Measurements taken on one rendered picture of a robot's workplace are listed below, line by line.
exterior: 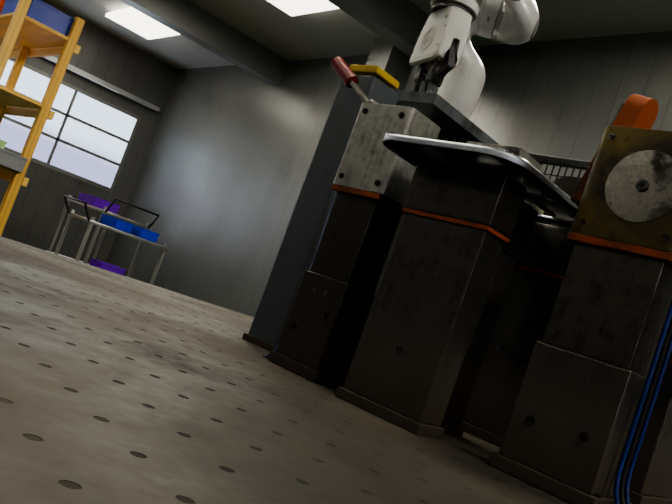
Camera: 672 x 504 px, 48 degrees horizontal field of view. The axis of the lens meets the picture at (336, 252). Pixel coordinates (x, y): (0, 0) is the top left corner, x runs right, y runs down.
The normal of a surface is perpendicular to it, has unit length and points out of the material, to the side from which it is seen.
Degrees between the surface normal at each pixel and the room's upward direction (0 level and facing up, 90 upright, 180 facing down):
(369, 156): 90
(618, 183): 90
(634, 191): 90
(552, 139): 90
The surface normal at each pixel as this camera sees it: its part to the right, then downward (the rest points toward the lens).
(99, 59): 0.59, 0.15
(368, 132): -0.62, -0.28
